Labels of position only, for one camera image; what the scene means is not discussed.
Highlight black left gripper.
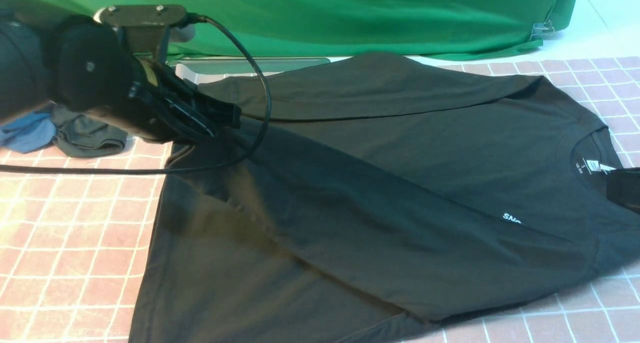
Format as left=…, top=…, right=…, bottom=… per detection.
left=85, top=58, right=242, bottom=144

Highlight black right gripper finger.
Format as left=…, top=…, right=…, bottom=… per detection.
left=606, top=167, right=640, bottom=214

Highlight dark gray long-sleeve shirt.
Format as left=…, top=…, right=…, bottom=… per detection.
left=129, top=53, right=639, bottom=343

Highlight dark crumpled garment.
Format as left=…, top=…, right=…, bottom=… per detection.
left=50, top=104, right=128, bottom=159

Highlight green backdrop cloth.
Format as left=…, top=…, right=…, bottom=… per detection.
left=41, top=0, right=576, bottom=61

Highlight pink checkered tablecloth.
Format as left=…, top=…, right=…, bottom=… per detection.
left=1, top=56, right=639, bottom=343

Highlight blue crumpled garment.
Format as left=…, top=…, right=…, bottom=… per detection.
left=0, top=112, right=57, bottom=154

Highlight metal binder clip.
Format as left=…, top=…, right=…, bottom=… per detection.
left=529, top=20, right=556, bottom=42

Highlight teal metal rail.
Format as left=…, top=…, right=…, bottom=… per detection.
left=168, top=57, right=330, bottom=75

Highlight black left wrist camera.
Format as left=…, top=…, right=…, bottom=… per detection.
left=93, top=5, right=195, bottom=64

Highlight black left camera cable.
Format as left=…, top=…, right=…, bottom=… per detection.
left=0, top=14, right=272, bottom=176

